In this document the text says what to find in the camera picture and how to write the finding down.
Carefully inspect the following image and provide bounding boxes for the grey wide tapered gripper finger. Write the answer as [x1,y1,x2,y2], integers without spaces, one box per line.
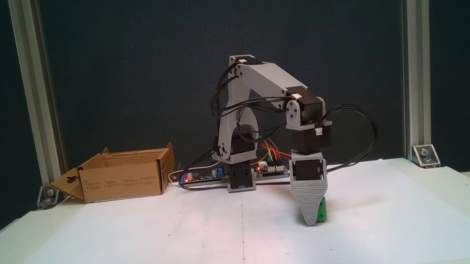
[290,178,332,228]

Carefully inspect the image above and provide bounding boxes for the green die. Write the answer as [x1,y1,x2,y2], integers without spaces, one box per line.
[300,197,329,225]

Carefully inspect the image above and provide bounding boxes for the circuit board with blue terminal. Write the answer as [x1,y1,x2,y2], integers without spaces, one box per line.
[177,163,228,189]

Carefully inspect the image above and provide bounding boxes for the brown cardboard box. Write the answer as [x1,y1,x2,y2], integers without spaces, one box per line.
[47,141,179,207]

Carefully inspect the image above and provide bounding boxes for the red jumper wire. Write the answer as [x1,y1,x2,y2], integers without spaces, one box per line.
[261,141,293,162]

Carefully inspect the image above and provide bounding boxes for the circuit board with jumper wires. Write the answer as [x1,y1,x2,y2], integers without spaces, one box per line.
[253,158,291,181]

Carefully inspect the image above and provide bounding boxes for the thin black gripper wire loop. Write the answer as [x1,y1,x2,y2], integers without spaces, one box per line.
[318,101,382,171]

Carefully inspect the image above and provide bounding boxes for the black motor cable on table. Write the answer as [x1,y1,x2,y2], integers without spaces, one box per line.
[176,142,292,195]

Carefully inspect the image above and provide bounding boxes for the thin black arm wires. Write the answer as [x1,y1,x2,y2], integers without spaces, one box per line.
[206,57,299,148]

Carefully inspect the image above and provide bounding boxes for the metal corner bracket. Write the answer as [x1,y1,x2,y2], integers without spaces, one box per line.
[35,183,63,210]
[412,143,442,170]

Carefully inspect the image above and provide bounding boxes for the aluminium frame post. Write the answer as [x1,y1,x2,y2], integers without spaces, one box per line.
[8,0,70,200]
[391,0,447,161]

